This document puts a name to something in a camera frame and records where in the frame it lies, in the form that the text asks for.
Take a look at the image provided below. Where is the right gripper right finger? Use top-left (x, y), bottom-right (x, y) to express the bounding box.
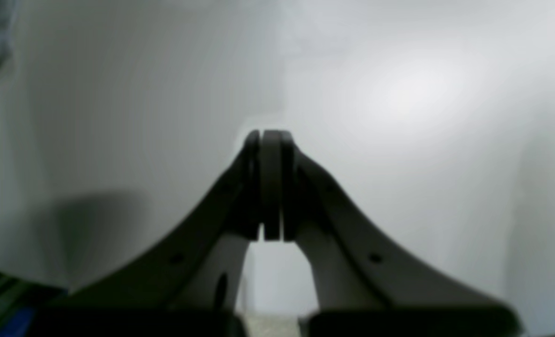
top-left (280, 132), bottom-right (524, 337)

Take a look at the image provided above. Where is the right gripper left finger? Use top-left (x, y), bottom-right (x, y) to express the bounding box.
top-left (26, 130), bottom-right (282, 337)

